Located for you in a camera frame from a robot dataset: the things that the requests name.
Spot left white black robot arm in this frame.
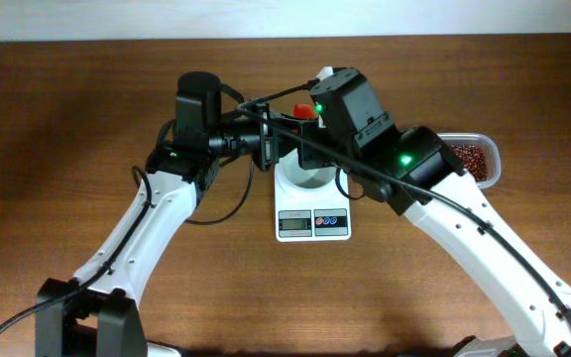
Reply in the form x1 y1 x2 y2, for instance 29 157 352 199
35 71 278 356

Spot white round bowl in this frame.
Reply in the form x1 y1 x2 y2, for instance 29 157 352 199
277 150 336 190

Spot red adzuki beans in container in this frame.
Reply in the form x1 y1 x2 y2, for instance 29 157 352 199
450 145 488 182

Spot orange plastic measuring scoop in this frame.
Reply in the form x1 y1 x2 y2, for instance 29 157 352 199
292 103 316 120

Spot clear plastic food container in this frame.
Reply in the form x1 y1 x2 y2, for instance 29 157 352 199
439 133 502 189

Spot white digital kitchen scale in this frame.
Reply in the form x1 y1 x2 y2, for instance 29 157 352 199
274 165 352 243

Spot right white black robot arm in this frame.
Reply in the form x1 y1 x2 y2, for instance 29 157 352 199
305 68 571 356

